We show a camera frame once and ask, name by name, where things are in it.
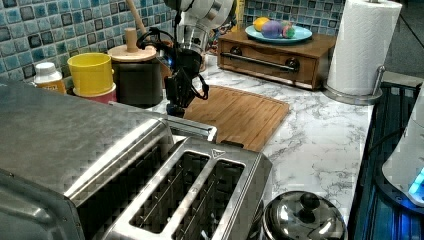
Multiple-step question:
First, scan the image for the orange bottle with white cap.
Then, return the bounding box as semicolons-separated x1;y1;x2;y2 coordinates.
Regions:
34;62;66;94

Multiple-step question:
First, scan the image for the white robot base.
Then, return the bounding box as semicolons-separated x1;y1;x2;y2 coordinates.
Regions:
382;87;424;207

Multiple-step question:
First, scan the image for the green pink toy fruit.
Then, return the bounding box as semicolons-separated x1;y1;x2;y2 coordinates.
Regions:
282;21;295;39

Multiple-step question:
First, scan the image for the stainless steel toaster oven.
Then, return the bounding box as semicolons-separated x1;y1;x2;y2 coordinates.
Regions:
0;80;217;240

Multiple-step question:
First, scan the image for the bamboo cutting board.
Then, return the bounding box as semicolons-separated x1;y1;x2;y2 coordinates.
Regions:
184;85;289;151

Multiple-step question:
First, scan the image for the yellow cup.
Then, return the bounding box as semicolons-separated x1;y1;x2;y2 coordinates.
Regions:
67;52;113;96

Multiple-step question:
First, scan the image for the steel paper towel holder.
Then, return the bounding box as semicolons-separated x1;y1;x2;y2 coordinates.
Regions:
322;65;386;106

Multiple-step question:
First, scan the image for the black canister with wooden lid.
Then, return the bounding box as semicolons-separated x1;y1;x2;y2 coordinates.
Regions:
108;28;163;108

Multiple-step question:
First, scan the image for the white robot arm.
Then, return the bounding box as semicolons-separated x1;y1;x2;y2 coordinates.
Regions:
164;0;237;117

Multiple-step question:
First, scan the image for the yellow toy fruit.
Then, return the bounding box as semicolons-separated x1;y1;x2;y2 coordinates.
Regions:
253;17;269;32

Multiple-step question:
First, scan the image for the red and white cup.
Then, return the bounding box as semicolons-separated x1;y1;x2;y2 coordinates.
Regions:
73;84;117;104

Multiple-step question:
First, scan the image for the wooden drawer box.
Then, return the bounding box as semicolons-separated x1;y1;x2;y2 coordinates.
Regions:
217;32;336;90

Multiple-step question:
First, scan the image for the light blue plate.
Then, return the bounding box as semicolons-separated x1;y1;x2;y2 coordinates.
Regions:
245;25;312;44

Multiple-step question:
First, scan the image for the stainless steel two-slot toaster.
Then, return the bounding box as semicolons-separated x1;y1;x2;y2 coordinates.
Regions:
102;137;272;240

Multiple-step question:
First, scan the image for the purple toy fruit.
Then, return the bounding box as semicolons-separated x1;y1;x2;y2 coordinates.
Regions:
261;20;282;39

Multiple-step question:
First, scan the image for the steel pot lid black knob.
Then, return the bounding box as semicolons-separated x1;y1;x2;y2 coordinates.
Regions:
262;191;348;240

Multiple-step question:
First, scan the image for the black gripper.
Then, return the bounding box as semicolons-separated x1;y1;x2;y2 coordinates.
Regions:
165;48;204;117

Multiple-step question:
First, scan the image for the white paper towel roll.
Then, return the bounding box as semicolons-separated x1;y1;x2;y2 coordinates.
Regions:
327;0;402;89

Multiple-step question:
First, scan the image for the wooden pestle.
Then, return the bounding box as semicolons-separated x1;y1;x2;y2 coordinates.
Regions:
126;0;146;34

